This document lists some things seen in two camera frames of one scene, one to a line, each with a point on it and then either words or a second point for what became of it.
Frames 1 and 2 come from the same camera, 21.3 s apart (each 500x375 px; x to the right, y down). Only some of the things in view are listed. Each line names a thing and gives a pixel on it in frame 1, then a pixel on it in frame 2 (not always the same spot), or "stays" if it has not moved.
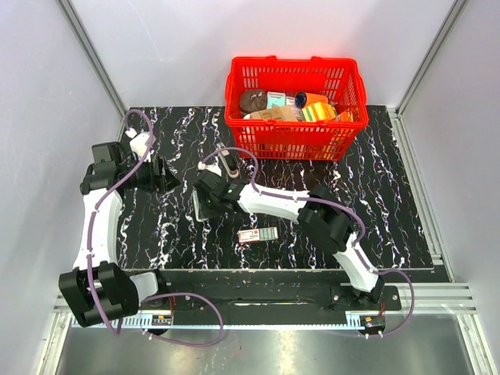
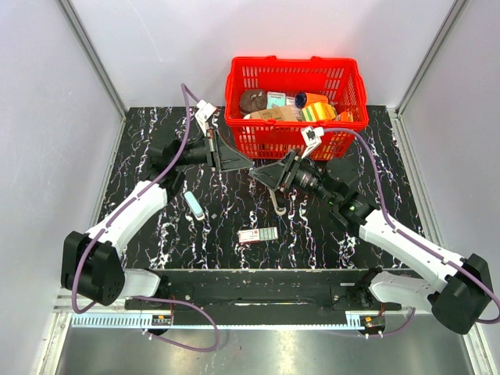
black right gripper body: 210,208 -> 305,176
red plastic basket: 338,79 stays
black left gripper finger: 170,182 -> 234,162
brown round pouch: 252,100 stays
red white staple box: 258,234 stays
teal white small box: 275,99 stays
